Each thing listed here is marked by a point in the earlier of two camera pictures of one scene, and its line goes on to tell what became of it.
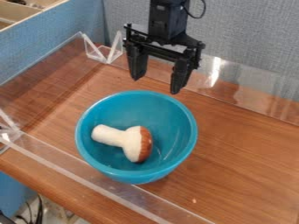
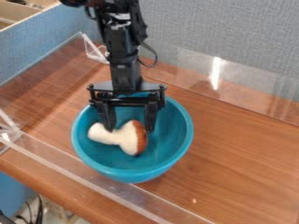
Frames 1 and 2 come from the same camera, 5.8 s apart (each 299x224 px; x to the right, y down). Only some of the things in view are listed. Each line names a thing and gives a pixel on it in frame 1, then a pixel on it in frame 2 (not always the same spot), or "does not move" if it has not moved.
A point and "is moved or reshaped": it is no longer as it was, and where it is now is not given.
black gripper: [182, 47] -> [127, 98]
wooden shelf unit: [17, 10] does not move
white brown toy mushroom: [135, 140] is moved or reshaped
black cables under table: [29, 214] does not move
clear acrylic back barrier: [260, 86] does not move
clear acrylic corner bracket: [104, 53] does not move
